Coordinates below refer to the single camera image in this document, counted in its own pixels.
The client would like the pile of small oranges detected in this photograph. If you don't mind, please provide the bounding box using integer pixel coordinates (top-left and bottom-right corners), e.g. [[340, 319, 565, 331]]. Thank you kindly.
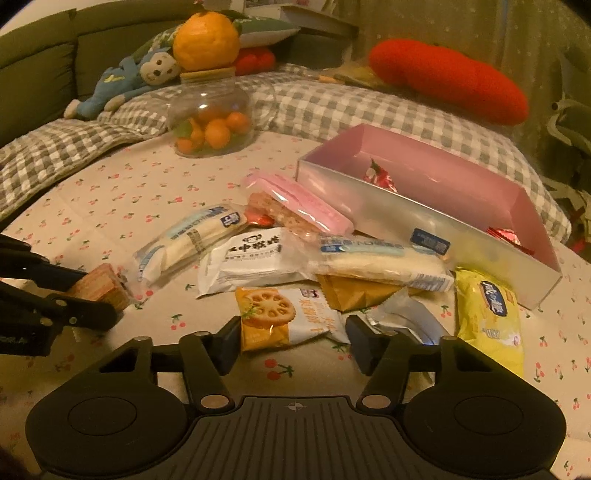
[[175, 111, 250, 155]]

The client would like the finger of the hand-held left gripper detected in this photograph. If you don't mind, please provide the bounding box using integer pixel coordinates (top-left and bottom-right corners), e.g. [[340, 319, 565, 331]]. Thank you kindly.
[[0, 281, 119, 331], [0, 233, 89, 297]]

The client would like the clear plastic jar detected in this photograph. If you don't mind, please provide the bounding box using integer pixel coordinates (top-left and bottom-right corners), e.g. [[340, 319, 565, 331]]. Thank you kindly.
[[167, 69, 257, 160]]

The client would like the pale chair frame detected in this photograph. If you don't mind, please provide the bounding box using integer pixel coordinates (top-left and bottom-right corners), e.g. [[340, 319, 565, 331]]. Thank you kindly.
[[549, 46, 591, 241]]

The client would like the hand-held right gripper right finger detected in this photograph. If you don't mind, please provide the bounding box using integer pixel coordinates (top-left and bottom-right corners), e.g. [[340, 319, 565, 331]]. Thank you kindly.
[[345, 315, 493, 412]]

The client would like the stack of books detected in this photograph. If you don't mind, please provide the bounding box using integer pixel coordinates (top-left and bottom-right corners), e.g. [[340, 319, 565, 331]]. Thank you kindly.
[[245, 0, 361, 38]]

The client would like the pink biscuit packet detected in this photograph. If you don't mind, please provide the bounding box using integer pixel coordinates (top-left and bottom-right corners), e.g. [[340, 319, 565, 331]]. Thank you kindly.
[[244, 168, 355, 237]]

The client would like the small red plush toy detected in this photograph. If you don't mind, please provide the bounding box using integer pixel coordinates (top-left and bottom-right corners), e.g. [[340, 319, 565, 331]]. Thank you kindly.
[[235, 46, 278, 75]]

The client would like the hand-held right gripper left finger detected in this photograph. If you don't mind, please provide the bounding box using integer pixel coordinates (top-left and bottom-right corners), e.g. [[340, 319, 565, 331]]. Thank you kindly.
[[97, 316, 243, 412]]

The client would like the white packet black print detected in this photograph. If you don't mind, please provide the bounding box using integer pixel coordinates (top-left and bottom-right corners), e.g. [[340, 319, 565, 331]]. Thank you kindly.
[[198, 227, 319, 298]]

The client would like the orange white cracker packet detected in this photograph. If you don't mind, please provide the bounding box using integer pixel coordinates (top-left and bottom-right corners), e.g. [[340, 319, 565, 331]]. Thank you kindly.
[[235, 286, 352, 354]]

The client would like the clear wafer packet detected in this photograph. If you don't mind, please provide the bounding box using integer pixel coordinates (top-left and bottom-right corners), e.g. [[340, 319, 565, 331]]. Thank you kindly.
[[69, 264, 132, 315]]

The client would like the yellow snack packet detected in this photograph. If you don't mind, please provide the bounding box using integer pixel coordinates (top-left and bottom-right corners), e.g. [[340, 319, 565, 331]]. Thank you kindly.
[[455, 269, 526, 379]]

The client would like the large orange fruit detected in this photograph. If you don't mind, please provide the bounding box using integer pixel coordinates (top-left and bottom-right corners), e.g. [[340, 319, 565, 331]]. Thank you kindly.
[[172, 12, 241, 73]]

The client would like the green patterned pillow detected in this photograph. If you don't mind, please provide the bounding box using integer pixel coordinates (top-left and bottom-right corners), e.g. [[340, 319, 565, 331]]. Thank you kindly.
[[134, 16, 301, 65]]

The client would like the grey checked pillow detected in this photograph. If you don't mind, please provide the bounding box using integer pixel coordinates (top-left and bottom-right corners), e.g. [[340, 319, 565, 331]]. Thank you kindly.
[[0, 62, 573, 243]]

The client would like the small orange packet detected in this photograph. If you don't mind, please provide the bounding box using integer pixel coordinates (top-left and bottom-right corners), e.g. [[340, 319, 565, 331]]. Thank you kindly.
[[245, 205, 274, 228]]

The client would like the blue monkey plush toy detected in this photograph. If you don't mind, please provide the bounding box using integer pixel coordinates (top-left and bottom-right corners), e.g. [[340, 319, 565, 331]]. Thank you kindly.
[[64, 48, 182, 121]]

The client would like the dotted beige curtain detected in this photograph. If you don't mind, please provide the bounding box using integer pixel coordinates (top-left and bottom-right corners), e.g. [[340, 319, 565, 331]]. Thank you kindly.
[[342, 0, 591, 139]]

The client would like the silver foil packet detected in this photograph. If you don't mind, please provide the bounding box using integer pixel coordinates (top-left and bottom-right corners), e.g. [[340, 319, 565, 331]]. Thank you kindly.
[[355, 288, 455, 347]]

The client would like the green sofa backrest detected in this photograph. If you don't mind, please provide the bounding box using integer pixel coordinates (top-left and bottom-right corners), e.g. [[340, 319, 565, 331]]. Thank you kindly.
[[0, 0, 199, 148]]

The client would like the cork jar lid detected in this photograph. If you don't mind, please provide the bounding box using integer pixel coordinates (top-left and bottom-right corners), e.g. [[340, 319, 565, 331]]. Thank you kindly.
[[179, 67, 237, 85]]

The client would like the shiny red foil packet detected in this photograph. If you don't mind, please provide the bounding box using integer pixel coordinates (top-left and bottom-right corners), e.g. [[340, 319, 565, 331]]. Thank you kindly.
[[487, 225, 536, 257]]

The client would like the brown paper packet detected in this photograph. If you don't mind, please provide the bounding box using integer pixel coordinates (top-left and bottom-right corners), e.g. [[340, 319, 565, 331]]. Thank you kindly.
[[316, 274, 407, 315]]

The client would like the red snack packet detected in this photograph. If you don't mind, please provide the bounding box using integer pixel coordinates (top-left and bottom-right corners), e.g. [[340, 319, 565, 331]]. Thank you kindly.
[[362, 158, 400, 192]]

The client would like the large red plush pillow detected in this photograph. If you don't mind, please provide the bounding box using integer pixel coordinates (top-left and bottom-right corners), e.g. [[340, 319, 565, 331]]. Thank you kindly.
[[368, 38, 529, 125]]

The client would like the yellow flat packet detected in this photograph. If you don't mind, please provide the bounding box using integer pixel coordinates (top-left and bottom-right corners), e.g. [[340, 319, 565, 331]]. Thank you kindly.
[[318, 65, 384, 86]]

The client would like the white blue bread packet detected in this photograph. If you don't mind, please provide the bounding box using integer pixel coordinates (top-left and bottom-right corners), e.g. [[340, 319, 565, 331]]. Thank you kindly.
[[314, 233, 455, 294], [134, 204, 250, 289]]

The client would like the pink cardboard box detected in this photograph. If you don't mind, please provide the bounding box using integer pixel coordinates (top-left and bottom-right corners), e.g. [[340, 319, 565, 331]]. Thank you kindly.
[[295, 124, 563, 310]]

